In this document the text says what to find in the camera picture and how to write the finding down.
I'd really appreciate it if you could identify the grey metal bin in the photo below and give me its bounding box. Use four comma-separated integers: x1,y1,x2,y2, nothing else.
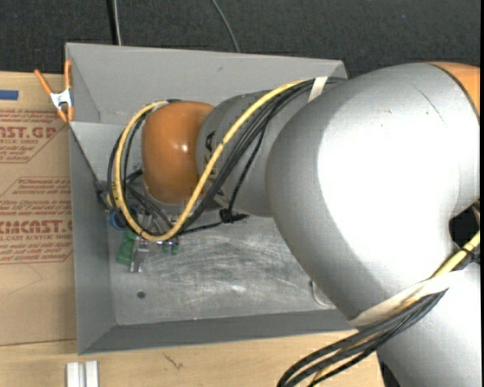
64,41,360,356

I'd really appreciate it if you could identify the green block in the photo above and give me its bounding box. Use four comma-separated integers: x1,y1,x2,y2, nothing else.
115,231,140,266

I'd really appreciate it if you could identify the brown cardboard board red print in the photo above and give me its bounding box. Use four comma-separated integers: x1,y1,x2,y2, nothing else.
0,69,79,348

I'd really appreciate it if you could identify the blue round object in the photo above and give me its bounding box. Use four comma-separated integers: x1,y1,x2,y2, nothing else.
106,209,127,231

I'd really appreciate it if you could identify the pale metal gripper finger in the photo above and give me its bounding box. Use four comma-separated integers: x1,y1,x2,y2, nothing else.
128,242,151,274

